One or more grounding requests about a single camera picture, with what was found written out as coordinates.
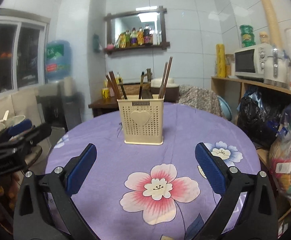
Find white microwave oven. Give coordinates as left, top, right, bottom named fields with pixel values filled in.
left=234, top=43, right=272, bottom=79

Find left hand yellow nails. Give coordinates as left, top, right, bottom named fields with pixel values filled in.
left=0, top=173, right=20, bottom=220

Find bamboo style faucet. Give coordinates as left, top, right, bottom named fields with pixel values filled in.
left=145, top=68, right=152, bottom=82

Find wood framed wall mirror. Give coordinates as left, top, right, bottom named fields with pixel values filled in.
left=104, top=6, right=168, bottom=49

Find black trash bag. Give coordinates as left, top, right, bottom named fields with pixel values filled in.
left=237, top=91, right=286, bottom=149

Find dark wooden wall shelf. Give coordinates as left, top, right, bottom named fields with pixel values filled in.
left=103, top=42, right=170, bottom=55

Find dark brown chopstick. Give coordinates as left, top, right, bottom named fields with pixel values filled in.
left=158, top=62, right=168, bottom=99

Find light blue plastic basin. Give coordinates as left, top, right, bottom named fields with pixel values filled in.
left=217, top=96, right=232, bottom=121

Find white electric kettle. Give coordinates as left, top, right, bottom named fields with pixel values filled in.
left=264, top=46, right=288, bottom=88

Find grey water dispenser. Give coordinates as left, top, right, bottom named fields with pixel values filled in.
left=36, top=79, right=82, bottom=132

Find sliding glass window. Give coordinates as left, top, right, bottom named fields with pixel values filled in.
left=0, top=16, right=48, bottom=98

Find woven basket sink basin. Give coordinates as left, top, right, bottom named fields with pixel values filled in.
left=123, top=82, right=151, bottom=95

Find purple floral tablecloth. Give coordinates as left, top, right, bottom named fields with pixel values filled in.
left=46, top=103, right=260, bottom=239

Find floral patterned cloth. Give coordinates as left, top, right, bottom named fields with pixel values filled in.
left=177, top=85, right=225, bottom=118

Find brown wooden chopstick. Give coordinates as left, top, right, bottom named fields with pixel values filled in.
left=109, top=71, right=122, bottom=100

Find beige perforated utensil holder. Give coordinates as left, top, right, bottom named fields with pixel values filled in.
left=117, top=94, right=164, bottom=145

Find light wooden shelf unit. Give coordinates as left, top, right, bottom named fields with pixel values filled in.
left=210, top=76, right=291, bottom=225

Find paper cup stack holder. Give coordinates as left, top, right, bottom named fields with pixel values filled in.
left=63, top=76, right=77, bottom=97

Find rice cooker white brown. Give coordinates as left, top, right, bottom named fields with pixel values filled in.
left=150, top=78, right=180, bottom=103

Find yellow mug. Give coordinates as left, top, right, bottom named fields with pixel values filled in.
left=101, top=87, right=111, bottom=99

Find dark wooden sink cabinet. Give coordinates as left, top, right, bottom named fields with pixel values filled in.
left=88, top=97, right=119, bottom=117

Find blue water jug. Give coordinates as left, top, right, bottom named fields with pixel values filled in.
left=45, top=40, right=72, bottom=82

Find reddish brown chopstick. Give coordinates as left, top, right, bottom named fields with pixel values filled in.
left=161, top=56, right=173, bottom=98

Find tall stack paper cups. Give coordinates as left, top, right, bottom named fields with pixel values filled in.
left=261, top=0, right=283, bottom=49

